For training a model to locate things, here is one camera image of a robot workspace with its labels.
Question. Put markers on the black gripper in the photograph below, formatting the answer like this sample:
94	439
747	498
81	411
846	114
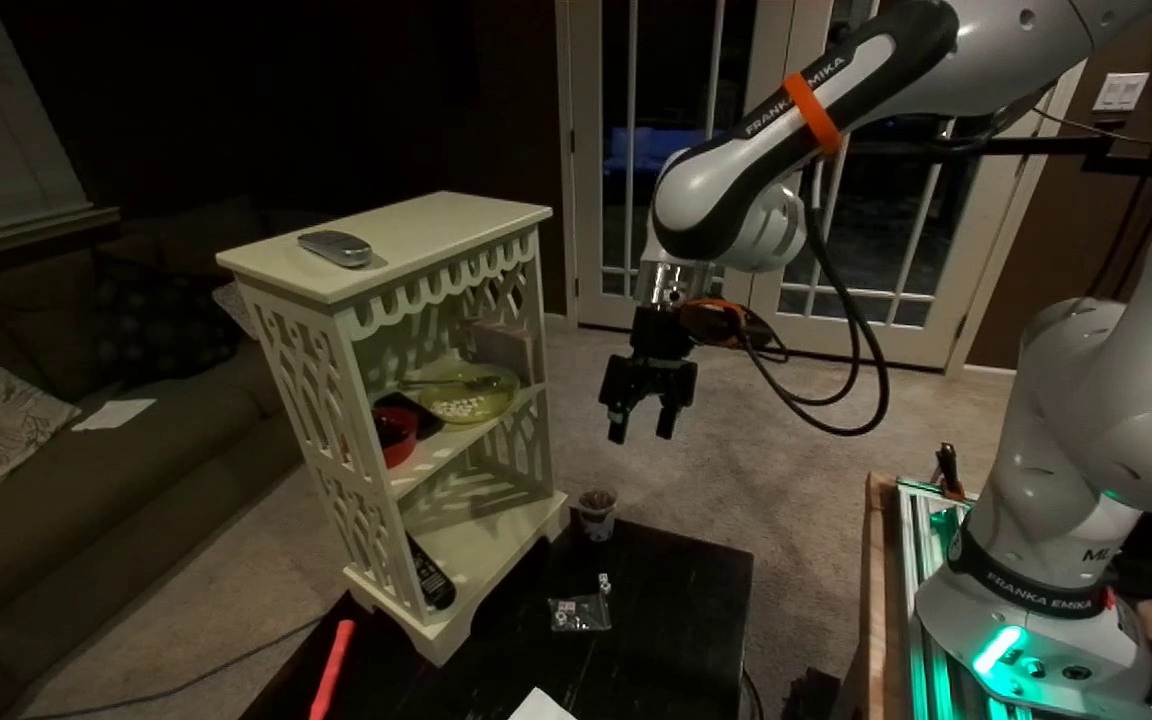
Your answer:
661	346

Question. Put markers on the red bowl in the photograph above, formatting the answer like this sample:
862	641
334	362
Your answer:
400	429

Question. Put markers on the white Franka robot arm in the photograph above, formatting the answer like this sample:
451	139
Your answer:
1109	386

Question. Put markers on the orange band on arm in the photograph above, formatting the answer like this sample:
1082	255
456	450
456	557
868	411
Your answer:
813	114

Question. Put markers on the cream lattice wooden cabinet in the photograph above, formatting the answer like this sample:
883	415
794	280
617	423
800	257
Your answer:
321	346

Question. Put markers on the shallow round bowl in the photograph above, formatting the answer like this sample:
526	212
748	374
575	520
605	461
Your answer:
329	670

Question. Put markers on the small dark cup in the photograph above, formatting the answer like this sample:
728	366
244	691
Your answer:
596	516

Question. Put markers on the yellow-green plate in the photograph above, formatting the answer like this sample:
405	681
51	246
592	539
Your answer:
461	398

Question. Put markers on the clear plastic wrapper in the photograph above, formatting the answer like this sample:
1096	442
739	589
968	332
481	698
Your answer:
581	609

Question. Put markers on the white French door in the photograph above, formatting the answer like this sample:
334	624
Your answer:
591	161

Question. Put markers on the black remote control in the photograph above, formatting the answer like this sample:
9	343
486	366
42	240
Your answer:
434	574

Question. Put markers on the white paper napkin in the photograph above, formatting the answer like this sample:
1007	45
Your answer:
542	705

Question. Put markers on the gray remote control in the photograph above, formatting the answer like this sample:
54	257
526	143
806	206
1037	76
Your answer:
336	249

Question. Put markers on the white paper sheet on couch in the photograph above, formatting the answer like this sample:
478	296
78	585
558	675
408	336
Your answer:
114	415

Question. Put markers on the black mounting bar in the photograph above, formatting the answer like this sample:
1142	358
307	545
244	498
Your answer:
1136	158

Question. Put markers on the gray fabric couch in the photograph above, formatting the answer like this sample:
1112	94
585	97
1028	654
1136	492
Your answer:
97	505

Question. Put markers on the wrist camera with orange trim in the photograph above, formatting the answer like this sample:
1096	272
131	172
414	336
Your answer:
717	316

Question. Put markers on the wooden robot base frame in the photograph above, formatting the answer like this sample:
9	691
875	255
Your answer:
883	601

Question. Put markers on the white light switch plate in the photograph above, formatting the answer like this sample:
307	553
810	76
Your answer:
1123	91

